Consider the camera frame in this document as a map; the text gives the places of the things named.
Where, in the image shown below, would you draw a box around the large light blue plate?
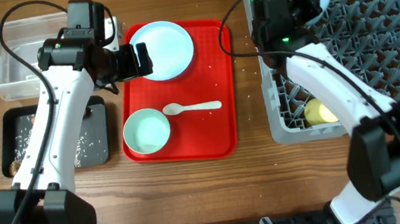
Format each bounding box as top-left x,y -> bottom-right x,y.
129,21 -> 194,81

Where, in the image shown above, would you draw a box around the white plastic spoon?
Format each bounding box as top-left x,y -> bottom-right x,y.
162,100 -> 222,115

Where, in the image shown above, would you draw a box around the mint green bowl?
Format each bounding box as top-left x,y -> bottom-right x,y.
123,108 -> 171,155

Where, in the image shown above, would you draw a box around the white rice grains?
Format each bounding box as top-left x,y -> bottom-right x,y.
9,109 -> 105,176

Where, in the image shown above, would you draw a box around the yellow plastic cup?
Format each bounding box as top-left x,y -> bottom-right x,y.
304,99 -> 339,126

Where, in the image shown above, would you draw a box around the brown walnut food scrap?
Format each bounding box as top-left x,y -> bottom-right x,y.
9,160 -> 22,177

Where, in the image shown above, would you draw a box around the orange carrot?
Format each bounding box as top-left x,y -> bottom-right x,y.
30,107 -> 91,123

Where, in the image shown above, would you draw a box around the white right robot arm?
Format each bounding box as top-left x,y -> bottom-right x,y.
250,0 -> 400,224

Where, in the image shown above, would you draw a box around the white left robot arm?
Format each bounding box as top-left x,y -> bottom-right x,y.
0,0 -> 153,224

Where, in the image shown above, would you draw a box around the grey dishwasher rack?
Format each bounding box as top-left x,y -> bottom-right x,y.
242,0 -> 400,148

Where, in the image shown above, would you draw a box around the clear plastic waste bin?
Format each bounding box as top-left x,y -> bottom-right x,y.
0,12 -> 68,102

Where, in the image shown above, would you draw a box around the black waste tray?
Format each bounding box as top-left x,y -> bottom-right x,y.
0,94 -> 114,180

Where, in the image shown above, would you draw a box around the red plastic tray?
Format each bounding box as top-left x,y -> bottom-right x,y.
122,19 -> 238,163

